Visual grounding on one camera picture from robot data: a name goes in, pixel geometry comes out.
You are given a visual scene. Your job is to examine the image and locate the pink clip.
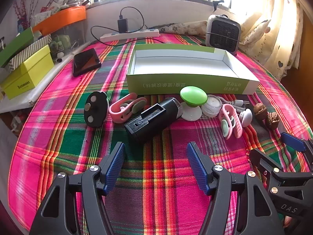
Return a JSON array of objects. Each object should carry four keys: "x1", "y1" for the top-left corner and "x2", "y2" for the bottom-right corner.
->
[
  {"x1": 109, "y1": 93, "x2": 148, "y2": 124},
  {"x1": 218, "y1": 103, "x2": 243, "y2": 140}
]

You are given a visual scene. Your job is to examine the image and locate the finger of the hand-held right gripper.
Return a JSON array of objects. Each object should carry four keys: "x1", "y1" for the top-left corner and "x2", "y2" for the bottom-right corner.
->
[
  {"x1": 250, "y1": 149, "x2": 313, "y2": 194},
  {"x1": 281, "y1": 132, "x2": 313, "y2": 162}
]

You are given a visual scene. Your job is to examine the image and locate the grey mini heater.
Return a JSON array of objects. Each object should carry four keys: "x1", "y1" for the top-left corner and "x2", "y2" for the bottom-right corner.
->
[{"x1": 205, "y1": 14, "x2": 241, "y2": 56}]

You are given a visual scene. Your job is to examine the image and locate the pink plaid blanket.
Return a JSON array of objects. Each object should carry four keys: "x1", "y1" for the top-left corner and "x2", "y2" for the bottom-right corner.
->
[{"x1": 7, "y1": 35, "x2": 313, "y2": 235}]

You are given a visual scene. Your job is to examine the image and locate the orange storage bin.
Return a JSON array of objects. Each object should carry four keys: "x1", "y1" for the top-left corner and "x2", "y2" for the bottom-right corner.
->
[{"x1": 32, "y1": 6, "x2": 87, "y2": 36}]

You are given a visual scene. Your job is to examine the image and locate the black cylindrical battery case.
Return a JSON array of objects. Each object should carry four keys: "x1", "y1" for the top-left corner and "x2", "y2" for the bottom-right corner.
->
[{"x1": 124, "y1": 97, "x2": 183, "y2": 143}]

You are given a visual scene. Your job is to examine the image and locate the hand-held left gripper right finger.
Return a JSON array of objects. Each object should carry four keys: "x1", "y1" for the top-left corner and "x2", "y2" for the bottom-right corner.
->
[{"x1": 187, "y1": 141, "x2": 285, "y2": 235}]

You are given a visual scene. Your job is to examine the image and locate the black charger plug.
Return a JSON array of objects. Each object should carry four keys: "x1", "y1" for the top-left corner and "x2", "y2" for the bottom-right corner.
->
[{"x1": 118, "y1": 17, "x2": 128, "y2": 33}]

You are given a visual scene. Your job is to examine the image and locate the red flower branches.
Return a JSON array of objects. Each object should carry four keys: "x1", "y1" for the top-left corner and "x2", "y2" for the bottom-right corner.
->
[{"x1": 13, "y1": 0, "x2": 33, "y2": 27}]

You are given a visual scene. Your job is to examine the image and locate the clear plastic storage bin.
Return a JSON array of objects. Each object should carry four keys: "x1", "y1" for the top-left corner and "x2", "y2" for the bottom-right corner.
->
[{"x1": 48, "y1": 20, "x2": 86, "y2": 54}]

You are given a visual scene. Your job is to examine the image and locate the green and white cardboard box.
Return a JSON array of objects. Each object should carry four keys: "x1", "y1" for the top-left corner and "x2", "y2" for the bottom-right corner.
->
[{"x1": 126, "y1": 44, "x2": 260, "y2": 95}]

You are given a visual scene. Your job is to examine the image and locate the black charger cable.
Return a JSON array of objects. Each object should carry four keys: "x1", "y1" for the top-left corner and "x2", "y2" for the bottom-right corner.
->
[{"x1": 90, "y1": 7, "x2": 148, "y2": 46}]

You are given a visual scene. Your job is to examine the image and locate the black disc with metal dots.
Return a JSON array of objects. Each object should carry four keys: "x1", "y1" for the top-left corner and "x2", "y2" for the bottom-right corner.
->
[{"x1": 84, "y1": 91, "x2": 109, "y2": 128}]

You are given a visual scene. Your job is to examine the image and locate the green domed white stand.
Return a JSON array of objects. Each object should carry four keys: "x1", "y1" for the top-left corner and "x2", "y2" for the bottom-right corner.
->
[{"x1": 180, "y1": 86, "x2": 208, "y2": 121}]

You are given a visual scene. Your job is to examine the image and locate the floral pillow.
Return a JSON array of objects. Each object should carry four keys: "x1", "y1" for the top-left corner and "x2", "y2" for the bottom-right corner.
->
[{"x1": 158, "y1": 21, "x2": 209, "y2": 39}]

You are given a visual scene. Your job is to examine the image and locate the wooden wardrobe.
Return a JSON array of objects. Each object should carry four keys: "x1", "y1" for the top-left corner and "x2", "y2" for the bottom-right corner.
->
[{"x1": 281, "y1": 5, "x2": 313, "y2": 108}]

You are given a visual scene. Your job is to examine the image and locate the white round clear jar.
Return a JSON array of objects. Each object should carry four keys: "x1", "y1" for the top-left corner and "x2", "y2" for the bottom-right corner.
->
[{"x1": 201, "y1": 94, "x2": 223, "y2": 118}]

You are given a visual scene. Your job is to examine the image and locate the black smartphone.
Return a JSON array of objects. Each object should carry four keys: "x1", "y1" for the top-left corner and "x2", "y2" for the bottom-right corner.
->
[{"x1": 73, "y1": 48, "x2": 102, "y2": 77}]

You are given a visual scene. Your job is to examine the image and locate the yellow-green cardboard box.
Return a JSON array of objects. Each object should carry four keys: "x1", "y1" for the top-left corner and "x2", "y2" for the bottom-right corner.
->
[{"x1": 0, "y1": 44, "x2": 55, "y2": 100}]

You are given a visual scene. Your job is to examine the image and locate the brown walnut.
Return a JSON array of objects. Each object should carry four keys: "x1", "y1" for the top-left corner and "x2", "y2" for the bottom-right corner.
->
[
  {"x1": 266, "y1": 112, "x2": 279, "y2": 130},
  {"x1": 253, "y1": 103, "x2": 268, "y2": 121}
]

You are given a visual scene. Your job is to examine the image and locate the white power strip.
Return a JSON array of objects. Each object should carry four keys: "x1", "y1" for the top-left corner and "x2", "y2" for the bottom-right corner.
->
[{"x1": 100, "y1": 28, "x2": 160, "y2": 43}]

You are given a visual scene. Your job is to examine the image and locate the dark green box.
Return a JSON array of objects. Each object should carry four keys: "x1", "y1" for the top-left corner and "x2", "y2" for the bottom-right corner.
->
[{"x1": 0, "y1": 27, "x2": 35, "y2": 68}]

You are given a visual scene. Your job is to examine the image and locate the white usb cable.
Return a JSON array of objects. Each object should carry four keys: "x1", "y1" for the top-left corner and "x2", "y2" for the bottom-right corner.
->
[{"x1": 215, "y1": 96, "x2": 250, "y2": 111}]

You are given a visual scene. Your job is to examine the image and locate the small white mushroom knob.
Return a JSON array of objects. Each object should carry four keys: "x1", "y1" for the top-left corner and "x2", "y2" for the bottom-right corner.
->
[{"x1": 238, "y1": 108, "x2": 253, "y2": 127}]

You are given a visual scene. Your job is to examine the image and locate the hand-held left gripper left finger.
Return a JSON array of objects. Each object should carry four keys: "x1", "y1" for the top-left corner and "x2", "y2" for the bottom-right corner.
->
[{"x1": 29, "y1": 142, "x2": 126, "y2": 235}]

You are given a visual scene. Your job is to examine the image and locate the grey striped box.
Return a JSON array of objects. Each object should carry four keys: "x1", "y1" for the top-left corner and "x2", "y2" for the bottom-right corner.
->
[{"x1": 2, "y1": 34, "x2": 52, "y2": 73}]

